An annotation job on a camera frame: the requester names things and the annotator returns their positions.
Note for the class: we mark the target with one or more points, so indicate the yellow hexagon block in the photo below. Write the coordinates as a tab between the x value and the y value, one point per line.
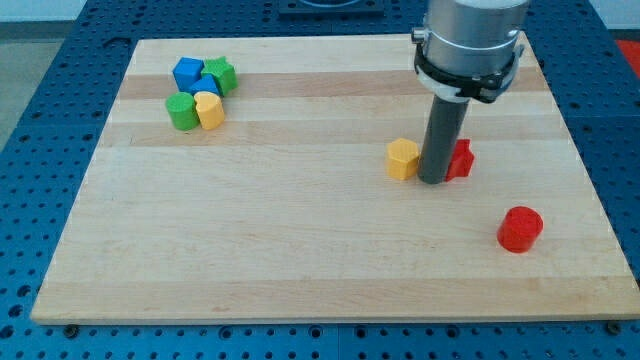
402	156

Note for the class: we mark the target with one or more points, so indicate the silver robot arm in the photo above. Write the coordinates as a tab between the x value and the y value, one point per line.
467	49

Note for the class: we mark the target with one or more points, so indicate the wooden board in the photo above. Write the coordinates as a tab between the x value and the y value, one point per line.
285	214

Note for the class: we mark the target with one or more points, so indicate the yellow heart block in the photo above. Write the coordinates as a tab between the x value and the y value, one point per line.
209	109

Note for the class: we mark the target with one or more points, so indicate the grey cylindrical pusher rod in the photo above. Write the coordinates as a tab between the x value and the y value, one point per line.
444	124

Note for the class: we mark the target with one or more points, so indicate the red star block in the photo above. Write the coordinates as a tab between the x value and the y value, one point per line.
461	161

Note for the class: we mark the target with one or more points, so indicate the green star block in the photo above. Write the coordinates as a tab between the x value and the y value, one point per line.
223	72

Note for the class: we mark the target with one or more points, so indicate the blue triangle block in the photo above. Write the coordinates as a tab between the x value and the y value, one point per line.
206	83

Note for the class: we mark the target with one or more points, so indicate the green cylinder block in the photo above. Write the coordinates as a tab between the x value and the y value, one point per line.
181	109

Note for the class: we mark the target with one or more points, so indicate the blue cube block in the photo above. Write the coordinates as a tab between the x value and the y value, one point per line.
186	72

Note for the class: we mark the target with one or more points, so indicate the red cylinder block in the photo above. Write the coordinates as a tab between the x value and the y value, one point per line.
519	229

